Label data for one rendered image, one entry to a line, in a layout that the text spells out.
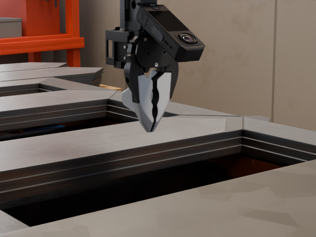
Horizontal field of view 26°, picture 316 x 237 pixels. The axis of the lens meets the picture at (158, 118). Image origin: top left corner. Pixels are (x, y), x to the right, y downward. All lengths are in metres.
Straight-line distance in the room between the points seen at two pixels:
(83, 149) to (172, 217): 0.92
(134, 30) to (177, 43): 0.11
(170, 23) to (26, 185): 0.31
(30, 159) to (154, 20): 0.29
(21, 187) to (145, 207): 0.81
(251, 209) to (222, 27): 3.91
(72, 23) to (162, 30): 3.59
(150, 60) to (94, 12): 3.91
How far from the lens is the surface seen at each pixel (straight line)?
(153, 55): 0.99
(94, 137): 1.20
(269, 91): 3.95
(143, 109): 1.00
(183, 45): 0.92
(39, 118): 1.52
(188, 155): 1.18
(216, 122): 1.34
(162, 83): 1.02
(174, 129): 1.27
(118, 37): 1.01
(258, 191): 0.22
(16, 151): 1.12
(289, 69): 3.86
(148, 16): 0.97
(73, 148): 1.13
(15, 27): 4.31
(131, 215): 0.20
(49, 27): 4.49
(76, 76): 2.12
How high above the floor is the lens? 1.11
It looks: 11 degrees down
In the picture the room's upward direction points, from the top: straight up
